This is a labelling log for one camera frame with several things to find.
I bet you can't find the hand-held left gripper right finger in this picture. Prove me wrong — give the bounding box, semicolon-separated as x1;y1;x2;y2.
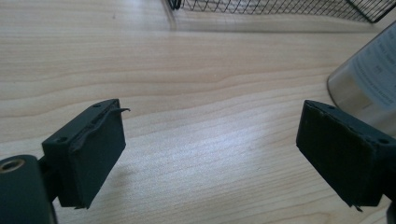
295;99;396;213

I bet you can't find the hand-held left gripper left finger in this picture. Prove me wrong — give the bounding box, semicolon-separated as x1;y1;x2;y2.
41;98;131;210

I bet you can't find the clear bottle with white label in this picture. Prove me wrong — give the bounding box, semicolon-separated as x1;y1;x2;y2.
326;21;396;138

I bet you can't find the black wire mesh basket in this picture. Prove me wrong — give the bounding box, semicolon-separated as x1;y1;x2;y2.
166;0;396;24

